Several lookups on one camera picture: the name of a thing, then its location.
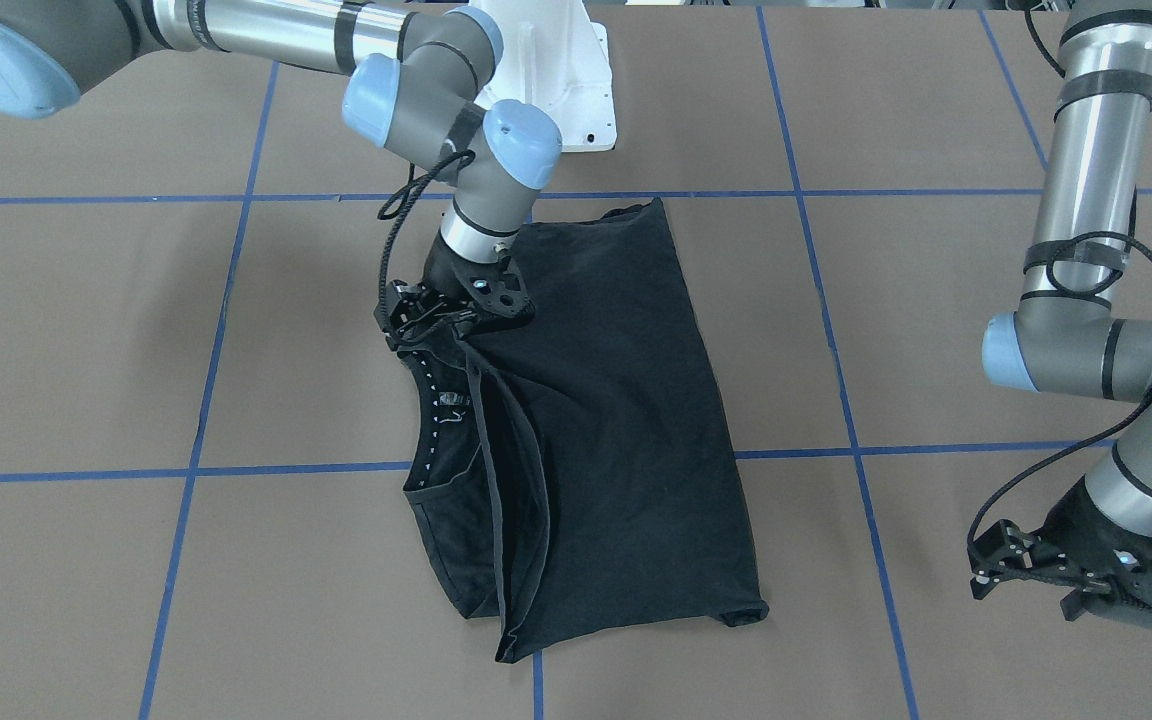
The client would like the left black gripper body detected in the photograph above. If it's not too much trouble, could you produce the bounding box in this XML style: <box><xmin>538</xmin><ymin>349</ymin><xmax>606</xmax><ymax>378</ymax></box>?
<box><xmin>968</xmin><ymin>480</ymin><xmax>1152</xmax><ymax>630</ymax></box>

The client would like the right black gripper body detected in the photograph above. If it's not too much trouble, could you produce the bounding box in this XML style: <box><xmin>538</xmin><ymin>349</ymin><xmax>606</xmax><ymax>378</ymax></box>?
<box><xmin>422</xmin><ymin>234</ymin><xmax>536</xmax><ymax>333</ymax></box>

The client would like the black graphic t-shirt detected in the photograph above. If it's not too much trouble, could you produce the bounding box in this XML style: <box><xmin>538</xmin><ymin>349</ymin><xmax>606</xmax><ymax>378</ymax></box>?
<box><xmin>397</xmin><ymin>199</ymin><xmax>768</xmax><ymax>664</ymax></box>

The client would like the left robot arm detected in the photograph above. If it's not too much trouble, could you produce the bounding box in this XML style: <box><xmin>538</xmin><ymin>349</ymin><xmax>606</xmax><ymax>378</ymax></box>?
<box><xmin>967</xmin><ymin>1</ymin><xmax>1152</xmax><ymax>630</ymax></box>

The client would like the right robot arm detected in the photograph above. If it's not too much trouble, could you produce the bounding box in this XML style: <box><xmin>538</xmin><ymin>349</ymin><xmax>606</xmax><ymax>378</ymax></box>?
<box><xmin>0</xmin><ymin>1</ymin><xmax>563</xmax><ymax>348</ymax></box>

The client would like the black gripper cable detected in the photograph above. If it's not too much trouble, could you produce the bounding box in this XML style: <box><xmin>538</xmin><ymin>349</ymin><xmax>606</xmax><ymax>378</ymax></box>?
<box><xmin>376</xmin><ymin>150</ymin><xmax>477</xmax><ymax>301</ymax></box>

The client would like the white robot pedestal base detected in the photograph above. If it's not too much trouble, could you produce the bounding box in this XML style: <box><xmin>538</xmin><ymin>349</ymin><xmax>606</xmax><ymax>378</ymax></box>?
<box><xmin>468</xmin><ymin>1</ymin><xmax>617</xmax><ymax>152</ymax></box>

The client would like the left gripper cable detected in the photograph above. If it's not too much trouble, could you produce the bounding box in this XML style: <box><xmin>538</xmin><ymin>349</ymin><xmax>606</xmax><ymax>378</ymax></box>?
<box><xmin>967</xmin><ymin>232</ymin><xmax>1152</xmax><ymax>546</ymax></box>

